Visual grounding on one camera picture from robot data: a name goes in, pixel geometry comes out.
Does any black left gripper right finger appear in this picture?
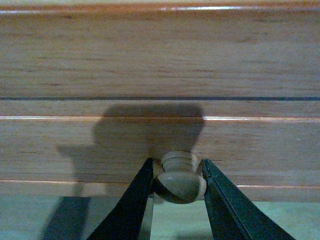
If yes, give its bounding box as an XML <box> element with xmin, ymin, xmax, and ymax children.
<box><xmin>202</xmin><ymin>159</ymin><xmax>293</xmax><ymax>240</ymax></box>

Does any wooden nightstand cabinet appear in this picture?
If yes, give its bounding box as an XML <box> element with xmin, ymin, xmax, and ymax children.
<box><xmin>0</xmin><ymin>1</ymin><xmax>320</xmax><ymax>101</ymax></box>

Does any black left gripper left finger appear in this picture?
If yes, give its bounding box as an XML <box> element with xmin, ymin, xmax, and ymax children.
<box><xmin>88</xmin><ymin>158</ymin><xmax>154</xmax><ymax>240</ymax></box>

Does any wooden drawer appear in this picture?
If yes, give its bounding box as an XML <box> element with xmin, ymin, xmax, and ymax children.
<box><xmin>0</xmin><ymin>99</ymin><xmax>320</xmax><ymax>202</ymax></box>

